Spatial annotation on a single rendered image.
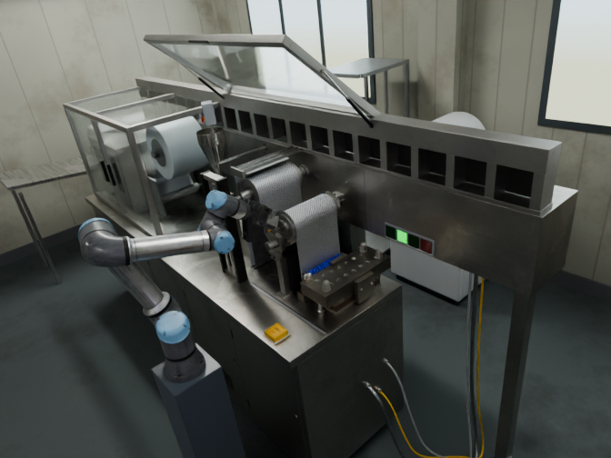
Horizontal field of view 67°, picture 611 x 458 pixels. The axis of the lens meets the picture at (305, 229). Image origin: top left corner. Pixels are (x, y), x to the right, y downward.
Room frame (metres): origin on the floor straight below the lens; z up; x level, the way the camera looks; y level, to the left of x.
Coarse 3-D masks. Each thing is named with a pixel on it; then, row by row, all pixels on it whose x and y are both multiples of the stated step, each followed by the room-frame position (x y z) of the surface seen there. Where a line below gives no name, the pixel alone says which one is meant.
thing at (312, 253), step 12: (336, 228) 1.83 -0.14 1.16; (312, 240) 1.74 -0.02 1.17; (324, 240) 1.78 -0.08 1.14; (336, 240) 1.82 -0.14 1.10; (300, 252) 1.69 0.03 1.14; (312, 252) 1.73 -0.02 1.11; (324, 252) 1.77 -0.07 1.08; (336, 252) 1.82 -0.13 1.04; (300, 264) 1.69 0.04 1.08; (312, 264) 1.73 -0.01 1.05
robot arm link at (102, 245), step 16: (96, 240) 1.30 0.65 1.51; (112, 240) 1.31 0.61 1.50; (128, 240) 1.32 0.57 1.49; (144, 240) 1.34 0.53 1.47; (160, 240) 1.35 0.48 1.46; (176, 240) 1.37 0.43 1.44; (192, 240) 1.39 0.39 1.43; (208, 240) 1.41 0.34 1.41; (224, 240) 1.40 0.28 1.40; (96, 256) 1.27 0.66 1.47; (112, 256) 1.27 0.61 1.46; (128, 256) 1.28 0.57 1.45; (144, 256) 1.31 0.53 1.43; (160, 256) 1.34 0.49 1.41
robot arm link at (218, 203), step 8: (216, 192) 1.58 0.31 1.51; (208, 200) 1.57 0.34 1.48; (216, 200) 1.55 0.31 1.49; (224, 200) 1.57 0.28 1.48; (232, 200) 1.59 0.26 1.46; (208, 208) 1.57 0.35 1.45; (216, 208) 1.55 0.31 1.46; (224, 208) 1.56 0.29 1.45; (232, 208) 1.58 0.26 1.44; (224, 216) 1.56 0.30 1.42
